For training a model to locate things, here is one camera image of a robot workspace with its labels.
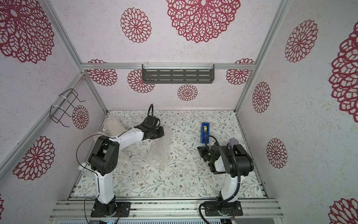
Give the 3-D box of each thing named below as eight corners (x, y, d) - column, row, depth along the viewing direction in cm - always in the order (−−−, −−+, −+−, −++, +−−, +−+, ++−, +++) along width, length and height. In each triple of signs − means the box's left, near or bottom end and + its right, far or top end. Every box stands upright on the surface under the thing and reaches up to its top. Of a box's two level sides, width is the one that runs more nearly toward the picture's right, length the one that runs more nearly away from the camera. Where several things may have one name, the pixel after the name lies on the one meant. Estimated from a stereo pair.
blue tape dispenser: (200, 145, 102) (201, 140, 96) (200, 128, 112) (202, 122, 106) (207, 146, 101) (209, 141, 95) (207, 129, 111) (209, 123, 105)
